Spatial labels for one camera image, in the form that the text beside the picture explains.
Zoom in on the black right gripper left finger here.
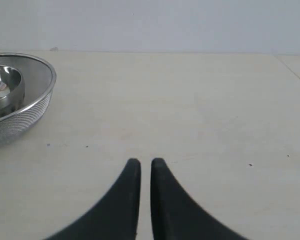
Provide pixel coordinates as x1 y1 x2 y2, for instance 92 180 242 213
49 158 141 240

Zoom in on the small stainless steel bowl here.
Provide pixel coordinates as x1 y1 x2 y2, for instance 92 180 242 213
0 64 25 118

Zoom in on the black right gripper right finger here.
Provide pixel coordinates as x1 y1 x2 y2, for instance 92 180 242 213
151 158 245 240

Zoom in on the steel mesh colander basin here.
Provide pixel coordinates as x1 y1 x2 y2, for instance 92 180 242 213
0 52 57 147

